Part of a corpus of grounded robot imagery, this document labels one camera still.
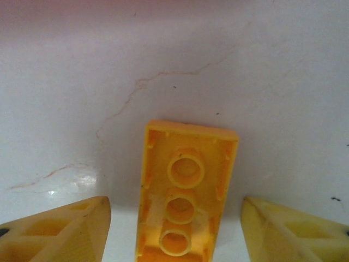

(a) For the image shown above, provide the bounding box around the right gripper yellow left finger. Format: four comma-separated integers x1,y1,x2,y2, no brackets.
0,195,111,262

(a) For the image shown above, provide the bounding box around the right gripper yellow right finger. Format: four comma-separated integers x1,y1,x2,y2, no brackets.
241,195,349,262

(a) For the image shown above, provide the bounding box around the long yellow lego brick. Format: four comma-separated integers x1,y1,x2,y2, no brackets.
135,118,240,262

